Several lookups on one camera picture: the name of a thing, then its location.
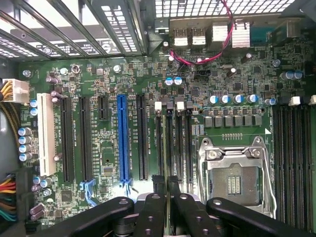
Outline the black RAM slot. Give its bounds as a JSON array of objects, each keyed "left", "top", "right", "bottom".
[
  {"left": 295, "top": 95, "right": 306, "bottom": 233},
  {"left": 306, "top": 95, "right": 316, "bottom": 233},
  {"left": 165, "top": 101, "right": 176, "bottom": 183},
  {"left": 175, "top": 100, "right": 186, "bottom": 188},
  {"left": 283, "top": 95, "right": 295, "bottom": 233},
  {"left": 154, "top": 100, "right": 165, "bottom": 183},
  {"left": 273, "top": 95, "right": 284, "bottom": 233},
  {"left": 185, "top": 101, "right": 196, "bottom": 195}
]

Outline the silver CPU socket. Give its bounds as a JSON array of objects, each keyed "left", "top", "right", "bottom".
[{"left": 197, "top": 135, "right": 277, "bottom": 220}]

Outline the black long expansion slot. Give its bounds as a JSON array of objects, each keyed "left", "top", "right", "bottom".
[
  {"left": 135, "top": 94, "right": 150, "bottom": 181},
  {"left": 78, "top": 95, "right": 94, "bottom": 183},
  {"left": 60, "top": 95, "right": 76, "bottom": 183}
]

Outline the blue expansion slot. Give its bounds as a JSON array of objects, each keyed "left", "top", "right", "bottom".
[{"left": 116, "top": 94, "right": 133, "bottom": 196}]

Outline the silver socket locking lever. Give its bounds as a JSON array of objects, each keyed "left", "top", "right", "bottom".
[{"left": 249, "top": 137, "right": 277, "bottom": 220}]

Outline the green motherboard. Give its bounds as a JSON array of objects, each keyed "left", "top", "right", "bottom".
[{"left": 17, "top": 55, "right": 316, "bottom": 237}]

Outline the black short expansion slot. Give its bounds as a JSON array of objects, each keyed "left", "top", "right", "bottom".
[{"left": 97, "top": 95, "right": 110, "bottom": 121}]

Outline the white expansion slot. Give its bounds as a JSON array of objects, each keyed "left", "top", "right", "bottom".
[{"left": 36, "top": 92, "right": 57, "bottom": 177}]

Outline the grey power supply unit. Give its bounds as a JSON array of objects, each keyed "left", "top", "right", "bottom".
[{"left": 0, "top": 103, "right": 22, "bottom": 178}]

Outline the silver USB port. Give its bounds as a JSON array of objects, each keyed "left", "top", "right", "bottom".
[
  {"left": 191, "top": 27, "right": 207, "bottom": 47},
  {"left": 172, "top": 27, "right": 190, "bottom": 47}
]

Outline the silver ribbed port shield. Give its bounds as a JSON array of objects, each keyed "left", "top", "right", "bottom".
[
  {"left": 231, "top": 21, "right": 251, "bottom": 49},
  {"left": 208, "top": 23, "right": 229, "bottom": 50}
]

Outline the white power connector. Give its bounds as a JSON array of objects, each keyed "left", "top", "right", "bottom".
[{"left": 0, "top": 78, "right": 31, "bottom": 104}]

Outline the black open PC case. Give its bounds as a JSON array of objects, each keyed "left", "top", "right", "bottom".
[{"left": 0, "top": 0, "right": 316, "bottom": 82}]

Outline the coloured wire bundle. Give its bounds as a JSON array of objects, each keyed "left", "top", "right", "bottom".
[{"left": 0, "top": 172, "right": 18, "bottom": 223}]

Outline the red pink twisted wire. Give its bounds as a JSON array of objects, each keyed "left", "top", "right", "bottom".
[{"left": 169, "top": 0, "right": 235, "bottom": 66}]

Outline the yellow black wire bundle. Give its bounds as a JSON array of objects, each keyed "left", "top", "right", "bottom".
[{"left": 0, "top": 80, "right": 13, "bottom": 102}]

